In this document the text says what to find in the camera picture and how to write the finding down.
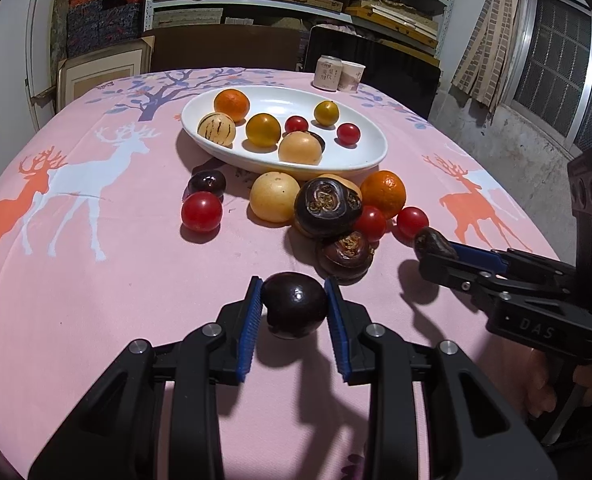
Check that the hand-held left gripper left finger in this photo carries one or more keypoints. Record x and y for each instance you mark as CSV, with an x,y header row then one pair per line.
x,y
248,330

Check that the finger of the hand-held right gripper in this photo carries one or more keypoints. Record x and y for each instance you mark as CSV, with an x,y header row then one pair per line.
x,y
476,255
451,272

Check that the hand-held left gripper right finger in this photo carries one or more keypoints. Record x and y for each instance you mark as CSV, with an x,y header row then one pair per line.
x,y
338,330

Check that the dark water chestnut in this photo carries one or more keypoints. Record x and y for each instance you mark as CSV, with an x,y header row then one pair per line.
x,y
432,244

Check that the dark plum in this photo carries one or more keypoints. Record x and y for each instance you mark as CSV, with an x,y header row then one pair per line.
x,y
293,305
206,182

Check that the red cherry tomato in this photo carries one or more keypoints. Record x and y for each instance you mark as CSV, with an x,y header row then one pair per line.
x,y
348,133
296,124
412,222
202,211
372,223

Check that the small mangosteen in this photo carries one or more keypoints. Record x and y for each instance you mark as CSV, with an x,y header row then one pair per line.
x,y
345,255

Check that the mandarin orange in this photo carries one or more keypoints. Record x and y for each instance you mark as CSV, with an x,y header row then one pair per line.
x,y
231,105
383,194

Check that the large mangosteen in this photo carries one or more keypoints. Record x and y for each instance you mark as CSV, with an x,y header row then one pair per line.
x,y
327,206

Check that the pale yellow round fruit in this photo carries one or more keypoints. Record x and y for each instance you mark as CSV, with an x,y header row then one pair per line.
x,y
275,196

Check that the tan round fruit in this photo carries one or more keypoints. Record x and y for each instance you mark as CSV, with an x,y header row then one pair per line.
x,y
343,180

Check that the striped pepino melon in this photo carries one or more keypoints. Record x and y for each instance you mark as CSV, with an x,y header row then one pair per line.
x,y
300,150
216,130

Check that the yellow tomato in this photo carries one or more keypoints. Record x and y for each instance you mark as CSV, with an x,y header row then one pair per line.
x,y
326,112
263,130

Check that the white oval plate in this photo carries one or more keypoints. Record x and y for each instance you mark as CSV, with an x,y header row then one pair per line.
x,y
271,100

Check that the person's right hand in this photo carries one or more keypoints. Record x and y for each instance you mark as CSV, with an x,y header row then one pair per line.
x,y
538,385

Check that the pink deer print tablecloth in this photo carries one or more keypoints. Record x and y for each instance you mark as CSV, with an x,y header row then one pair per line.
x,y
126,285

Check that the grilled window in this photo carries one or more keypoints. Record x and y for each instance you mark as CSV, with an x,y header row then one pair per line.
x,y
551,60

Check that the paper cup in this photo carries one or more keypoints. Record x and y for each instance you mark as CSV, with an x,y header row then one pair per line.
x,y
352,77

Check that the hanging brick-pattern strips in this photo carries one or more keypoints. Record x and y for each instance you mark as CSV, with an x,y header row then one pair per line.
x,y
491,35

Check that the drink can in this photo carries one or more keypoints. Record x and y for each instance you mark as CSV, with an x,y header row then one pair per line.
x,y
327,72

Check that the stack of yellow flat boxes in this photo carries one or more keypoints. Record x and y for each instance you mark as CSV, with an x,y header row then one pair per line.
x,y
391,15

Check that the wooden framed panel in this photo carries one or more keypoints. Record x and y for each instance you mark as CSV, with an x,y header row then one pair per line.
x,y
101,70

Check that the stack of dark blue boxes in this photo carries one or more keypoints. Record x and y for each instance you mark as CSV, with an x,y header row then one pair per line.
x,y
101,25

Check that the white metal shelf rack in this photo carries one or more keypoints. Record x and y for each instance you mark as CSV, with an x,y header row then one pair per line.
x,y
149,0

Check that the white leaning plank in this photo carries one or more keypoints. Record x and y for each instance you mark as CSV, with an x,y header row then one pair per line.
x,y
38,50

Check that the grey marbled slab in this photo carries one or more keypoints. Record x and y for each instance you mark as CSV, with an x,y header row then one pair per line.
x,y
60,15

